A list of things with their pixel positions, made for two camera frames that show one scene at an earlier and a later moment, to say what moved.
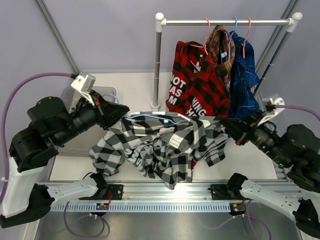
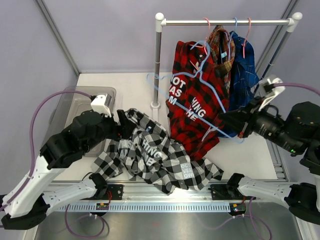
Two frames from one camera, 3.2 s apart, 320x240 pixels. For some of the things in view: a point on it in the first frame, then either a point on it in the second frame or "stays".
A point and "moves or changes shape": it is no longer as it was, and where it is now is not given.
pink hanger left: x=204 y=46 stays
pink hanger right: x=243 y=44 stays
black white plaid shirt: x=163 y=145 moves or changes shape
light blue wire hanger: x=160 y=118 → x=207 y=87
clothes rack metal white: x=292 y=22 stays
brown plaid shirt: x=220 y=50 stays
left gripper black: x=107 y=112 → x=124 y=130
